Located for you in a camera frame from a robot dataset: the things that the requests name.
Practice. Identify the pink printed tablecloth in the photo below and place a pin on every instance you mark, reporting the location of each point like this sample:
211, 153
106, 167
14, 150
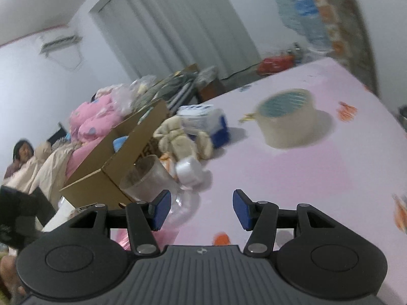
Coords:
318, 181

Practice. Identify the blue water jug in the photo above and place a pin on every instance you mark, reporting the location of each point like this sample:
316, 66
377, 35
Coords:
308, 16

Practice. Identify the brown cardboard carton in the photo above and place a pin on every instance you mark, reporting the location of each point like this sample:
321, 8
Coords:
213, 90

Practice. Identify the grey floral blanket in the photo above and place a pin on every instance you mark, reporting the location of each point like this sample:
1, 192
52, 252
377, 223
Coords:
178, 82

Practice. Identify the black chair back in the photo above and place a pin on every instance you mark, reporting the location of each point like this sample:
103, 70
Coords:
58, 132

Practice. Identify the clear plastic cup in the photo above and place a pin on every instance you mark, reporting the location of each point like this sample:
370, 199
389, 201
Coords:
149, 178

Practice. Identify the red snack bag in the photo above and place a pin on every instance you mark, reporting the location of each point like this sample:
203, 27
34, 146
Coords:
273, 63

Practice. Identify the blue and white towel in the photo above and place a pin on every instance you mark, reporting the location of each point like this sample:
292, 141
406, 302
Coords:
120, 143

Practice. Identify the blue and white tissue pack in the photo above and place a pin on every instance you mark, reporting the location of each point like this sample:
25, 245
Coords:
206, 117

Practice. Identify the glass bottle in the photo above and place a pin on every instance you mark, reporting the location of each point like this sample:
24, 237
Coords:
296, 51

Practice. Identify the white curtain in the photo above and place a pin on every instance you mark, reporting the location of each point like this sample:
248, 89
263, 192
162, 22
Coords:
178, 22

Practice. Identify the pink quilt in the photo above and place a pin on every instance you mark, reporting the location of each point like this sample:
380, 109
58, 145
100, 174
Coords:
92, 120

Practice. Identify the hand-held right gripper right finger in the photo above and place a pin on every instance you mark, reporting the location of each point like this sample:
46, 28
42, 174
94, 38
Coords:
242, 211

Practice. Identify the beige blanket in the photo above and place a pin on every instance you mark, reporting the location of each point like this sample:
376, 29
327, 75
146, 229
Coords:
47, 168

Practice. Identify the person's left hand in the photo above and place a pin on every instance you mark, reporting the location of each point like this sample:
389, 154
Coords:
11, 273

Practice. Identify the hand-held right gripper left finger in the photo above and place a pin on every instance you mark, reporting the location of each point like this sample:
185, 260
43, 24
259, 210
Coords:
160, 211

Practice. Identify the white soft ball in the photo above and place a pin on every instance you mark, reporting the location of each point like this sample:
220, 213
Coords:
189, 171

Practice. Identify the clear plastic bag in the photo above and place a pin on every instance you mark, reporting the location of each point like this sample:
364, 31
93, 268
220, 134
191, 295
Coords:
127, 98

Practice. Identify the white air conditioner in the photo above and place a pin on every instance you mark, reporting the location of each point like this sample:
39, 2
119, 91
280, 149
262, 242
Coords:
60, 43

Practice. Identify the brown cardboard box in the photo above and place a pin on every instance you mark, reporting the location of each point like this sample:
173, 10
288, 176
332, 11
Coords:
95, 184

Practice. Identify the clear packing tape roll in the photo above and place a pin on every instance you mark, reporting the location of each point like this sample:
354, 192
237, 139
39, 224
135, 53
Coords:
286, 127

